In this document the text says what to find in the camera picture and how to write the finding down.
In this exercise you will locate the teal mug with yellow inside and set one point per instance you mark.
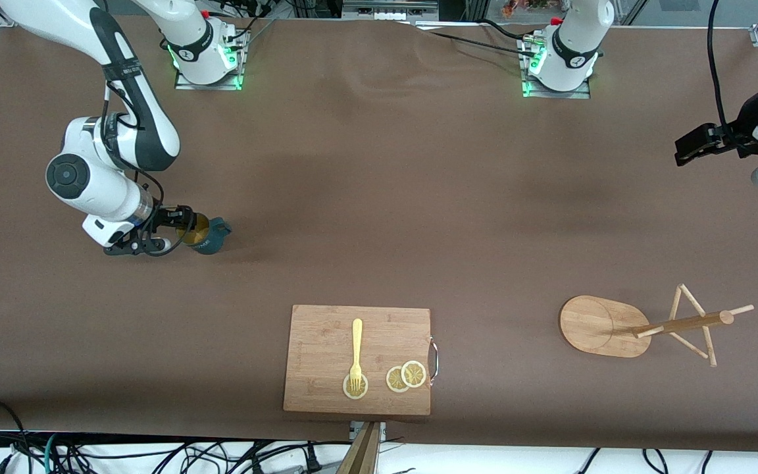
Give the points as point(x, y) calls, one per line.
point(211, 240)

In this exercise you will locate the yellow plastic fork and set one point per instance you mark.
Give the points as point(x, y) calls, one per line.
point(356, 342)

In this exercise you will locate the white power strip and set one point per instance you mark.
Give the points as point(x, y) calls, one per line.
point(385, 10)

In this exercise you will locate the lemon slice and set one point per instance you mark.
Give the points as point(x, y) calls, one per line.
point(393, 380)
point(363, 390)
point(413, 374)

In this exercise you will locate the orange patterned packet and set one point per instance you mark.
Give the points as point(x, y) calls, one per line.
point(524, 6)

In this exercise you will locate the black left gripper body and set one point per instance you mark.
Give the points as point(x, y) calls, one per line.
point(743, 130)

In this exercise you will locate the brown table cover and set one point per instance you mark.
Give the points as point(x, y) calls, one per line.
point(379, 164)

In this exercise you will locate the metal beam bracket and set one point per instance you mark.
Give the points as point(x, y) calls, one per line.
point(354, 429)

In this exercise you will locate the wooden beam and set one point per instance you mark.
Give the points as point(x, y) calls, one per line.
point(362, 454)

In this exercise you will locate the wooden mug rack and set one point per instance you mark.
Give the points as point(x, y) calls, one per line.
point(596, 326)

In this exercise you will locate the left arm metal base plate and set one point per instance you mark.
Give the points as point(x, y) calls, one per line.
point(556, 94)

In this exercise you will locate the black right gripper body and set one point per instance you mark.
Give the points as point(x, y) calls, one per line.
point(166, 216)

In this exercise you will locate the wooden cutting board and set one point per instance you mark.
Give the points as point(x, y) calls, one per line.
point(320, 342)

